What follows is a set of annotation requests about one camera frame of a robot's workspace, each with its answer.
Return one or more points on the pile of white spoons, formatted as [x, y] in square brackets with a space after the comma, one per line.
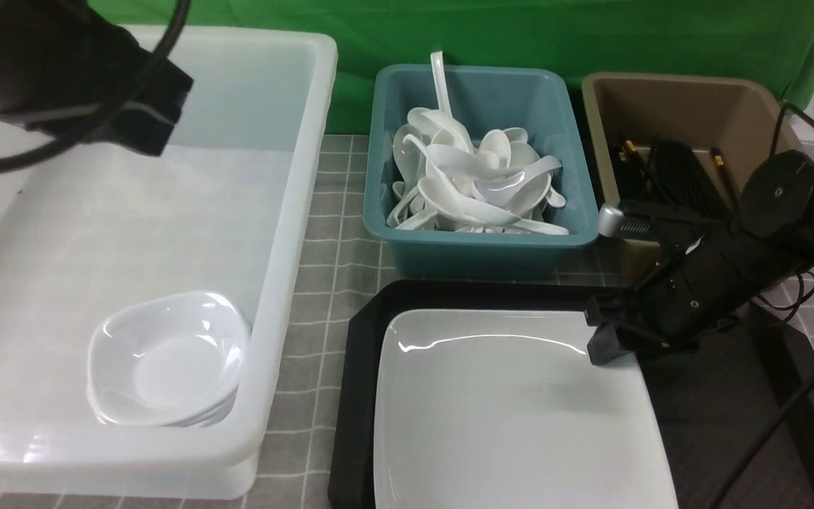
[445, 181]

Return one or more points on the black serving tray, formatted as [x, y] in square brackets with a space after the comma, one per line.
[708, 405]

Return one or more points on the green backdrop cloth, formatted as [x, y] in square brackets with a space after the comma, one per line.
[767, 42]

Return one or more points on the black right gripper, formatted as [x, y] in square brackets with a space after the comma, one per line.
[685, 297]

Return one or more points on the black chopsticks in bin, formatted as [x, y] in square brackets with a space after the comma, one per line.
[668, 172]

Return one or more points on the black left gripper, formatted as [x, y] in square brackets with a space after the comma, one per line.
[143, 125]

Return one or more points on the brown plastic bin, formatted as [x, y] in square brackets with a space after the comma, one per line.
[728, 122]

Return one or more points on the white plastic spoon upright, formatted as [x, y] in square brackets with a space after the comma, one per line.
[440, 82]

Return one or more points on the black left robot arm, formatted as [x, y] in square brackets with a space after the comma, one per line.
[60, 59]

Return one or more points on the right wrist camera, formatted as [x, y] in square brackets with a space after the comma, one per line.
[670, 226]

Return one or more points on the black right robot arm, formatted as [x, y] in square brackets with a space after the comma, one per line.
[776, 206]

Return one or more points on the large white square plate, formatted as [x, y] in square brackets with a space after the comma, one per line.
[503, 409]

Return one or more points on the white square bowl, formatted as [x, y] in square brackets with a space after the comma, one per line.
[172, 361]

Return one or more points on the teal plastic bin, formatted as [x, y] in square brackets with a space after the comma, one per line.
[482, 98]

